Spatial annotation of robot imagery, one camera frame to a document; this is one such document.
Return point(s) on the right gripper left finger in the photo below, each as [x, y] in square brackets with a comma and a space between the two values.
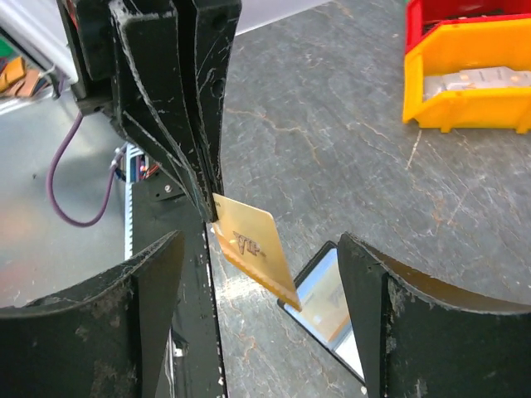
[103, 337]

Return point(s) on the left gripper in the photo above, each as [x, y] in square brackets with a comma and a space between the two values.
[158, 71]

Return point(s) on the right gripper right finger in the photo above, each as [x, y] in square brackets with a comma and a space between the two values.
[418, 336]

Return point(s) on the black card holder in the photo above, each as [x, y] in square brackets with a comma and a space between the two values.
[324, 315]

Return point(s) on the gold VIP card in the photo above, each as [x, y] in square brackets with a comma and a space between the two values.
[249, 239]

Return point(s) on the red plastic bin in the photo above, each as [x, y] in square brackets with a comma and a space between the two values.
[424, 16]

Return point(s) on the yellow plastic bin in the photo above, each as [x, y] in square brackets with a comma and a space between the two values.
[462, 46]

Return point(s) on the plastic bags in yellow bin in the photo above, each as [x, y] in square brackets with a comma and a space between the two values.
[498, 77]

